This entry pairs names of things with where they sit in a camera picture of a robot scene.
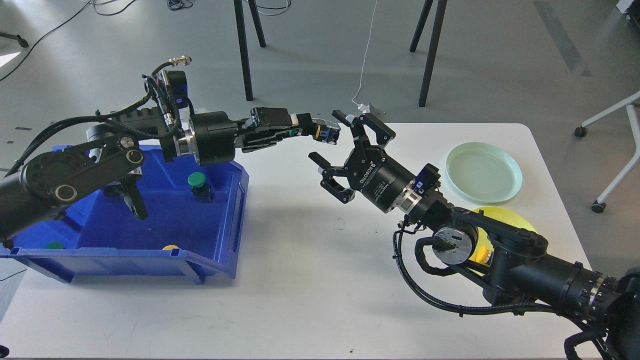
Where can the green push button front corner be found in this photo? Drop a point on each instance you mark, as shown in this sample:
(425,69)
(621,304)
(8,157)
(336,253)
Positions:
(55,245)

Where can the yellow plate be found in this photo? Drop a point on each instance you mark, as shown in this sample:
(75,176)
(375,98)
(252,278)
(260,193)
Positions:
(503,215)

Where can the black stand leg right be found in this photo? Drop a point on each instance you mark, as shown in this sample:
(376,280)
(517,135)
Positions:
(433,44)

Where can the yellow push button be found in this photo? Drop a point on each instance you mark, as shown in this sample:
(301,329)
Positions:
(114,193)
(484,255)
(170,247)

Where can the pale green plate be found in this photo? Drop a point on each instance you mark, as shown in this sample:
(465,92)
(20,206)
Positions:
(483,172)

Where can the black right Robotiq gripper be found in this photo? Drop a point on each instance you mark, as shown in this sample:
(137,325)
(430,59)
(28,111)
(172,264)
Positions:
(382,177)

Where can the green push button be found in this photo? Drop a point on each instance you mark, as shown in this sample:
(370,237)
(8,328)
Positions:
(321,130)
(199,187)

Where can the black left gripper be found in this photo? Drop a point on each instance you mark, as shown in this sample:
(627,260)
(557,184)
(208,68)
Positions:
(210,137)

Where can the yellow push button front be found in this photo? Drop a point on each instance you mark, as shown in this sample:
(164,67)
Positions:
(170,247)

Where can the blue plastic bin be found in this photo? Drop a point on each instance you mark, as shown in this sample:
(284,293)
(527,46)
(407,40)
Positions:
(104,238)

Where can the white power adapter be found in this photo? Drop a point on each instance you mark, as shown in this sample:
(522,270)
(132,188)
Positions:
(368,109)

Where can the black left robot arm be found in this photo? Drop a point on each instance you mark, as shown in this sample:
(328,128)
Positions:
(73,158)

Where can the yellow push button back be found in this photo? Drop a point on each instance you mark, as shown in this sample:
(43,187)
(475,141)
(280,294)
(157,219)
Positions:
(114,193)

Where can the black stand leg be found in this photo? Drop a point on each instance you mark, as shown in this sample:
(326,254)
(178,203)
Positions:
(242,41)
(433,44)

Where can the black stand leg left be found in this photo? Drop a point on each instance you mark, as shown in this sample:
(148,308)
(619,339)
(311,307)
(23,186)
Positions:
(242,41)

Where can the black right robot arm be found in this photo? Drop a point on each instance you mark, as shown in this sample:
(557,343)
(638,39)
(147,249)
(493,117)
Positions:
(511,264)

